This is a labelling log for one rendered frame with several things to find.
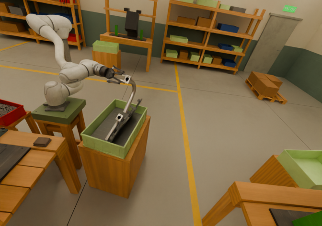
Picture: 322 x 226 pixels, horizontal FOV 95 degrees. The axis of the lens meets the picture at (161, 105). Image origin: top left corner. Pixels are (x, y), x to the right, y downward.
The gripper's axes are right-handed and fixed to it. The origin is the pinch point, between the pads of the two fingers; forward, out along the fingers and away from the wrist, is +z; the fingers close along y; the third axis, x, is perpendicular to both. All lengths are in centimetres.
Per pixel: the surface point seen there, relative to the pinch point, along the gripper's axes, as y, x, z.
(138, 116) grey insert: -28, 71, -13
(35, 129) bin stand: -86, 40, -115
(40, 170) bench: -84, -5, -36
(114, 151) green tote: -61, 29, -3
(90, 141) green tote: -60, 23, -25
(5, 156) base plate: -85, -11, -64
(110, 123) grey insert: -44, 50, -31
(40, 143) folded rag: -72, 1, -53
